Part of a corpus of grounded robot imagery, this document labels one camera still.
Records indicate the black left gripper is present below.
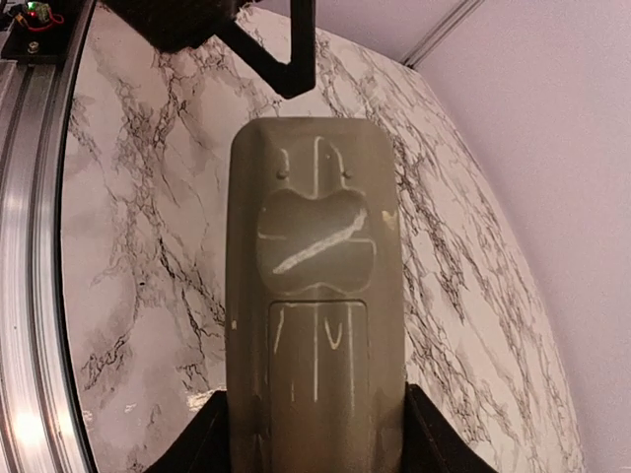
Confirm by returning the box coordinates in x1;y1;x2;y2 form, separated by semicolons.
103;0;316;99

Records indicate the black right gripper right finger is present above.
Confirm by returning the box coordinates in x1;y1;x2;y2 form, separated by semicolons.
403;383;493;473

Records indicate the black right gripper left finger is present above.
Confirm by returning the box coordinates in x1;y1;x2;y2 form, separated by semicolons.
146;390;231;473

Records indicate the white remote control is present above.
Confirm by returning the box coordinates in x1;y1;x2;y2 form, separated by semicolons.
225;117;406;472

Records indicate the aluminium front table rail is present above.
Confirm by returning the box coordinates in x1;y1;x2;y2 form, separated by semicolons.
1;1;97;472

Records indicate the left aluminium corner post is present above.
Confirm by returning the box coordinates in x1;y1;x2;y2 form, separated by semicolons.
400;0;485;69

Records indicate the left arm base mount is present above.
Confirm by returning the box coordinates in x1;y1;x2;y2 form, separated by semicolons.
1;0;96;65

